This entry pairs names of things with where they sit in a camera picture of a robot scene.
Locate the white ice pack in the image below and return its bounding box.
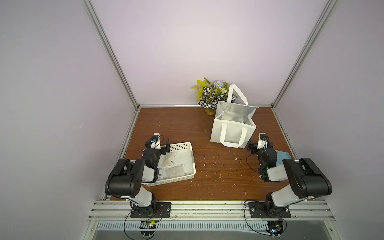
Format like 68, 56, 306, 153
162, 152, 177, 168
166, 164, 186, 179

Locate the white insulated delivery bag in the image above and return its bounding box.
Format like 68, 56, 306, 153
211, 84, 258, 148

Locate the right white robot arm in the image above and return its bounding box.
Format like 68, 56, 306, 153
247, 136, 333, 215

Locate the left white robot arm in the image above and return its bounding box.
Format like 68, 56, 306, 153
105, 134, 170, 215

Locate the white perforated plastic tray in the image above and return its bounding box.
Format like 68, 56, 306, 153
142, 142, 197, 187

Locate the artificial potted plant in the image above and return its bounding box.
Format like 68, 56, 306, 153
193, 78, 230, 116

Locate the left connector board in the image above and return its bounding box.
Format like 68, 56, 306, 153
139, 221, 158, 239

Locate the connector board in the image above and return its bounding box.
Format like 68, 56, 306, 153
139, 221, 158, 239
267, 220, 284, 238

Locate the right connector board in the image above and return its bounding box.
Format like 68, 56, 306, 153
267, 220, 284, 238

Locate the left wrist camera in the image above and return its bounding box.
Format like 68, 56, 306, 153
151, 133, 161, 150

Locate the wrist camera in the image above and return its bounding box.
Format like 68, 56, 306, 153
257, 133, 269, 149
151, 133, 161, 150

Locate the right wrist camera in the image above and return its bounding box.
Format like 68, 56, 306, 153
257, 133, 269, 149

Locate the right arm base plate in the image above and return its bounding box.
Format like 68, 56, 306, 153
247, 202, 292, 219

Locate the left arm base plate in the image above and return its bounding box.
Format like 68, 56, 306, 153
131, 202, 172, 219

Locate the aluminium front rail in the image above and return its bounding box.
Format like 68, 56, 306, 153
88, 200, 335, 221

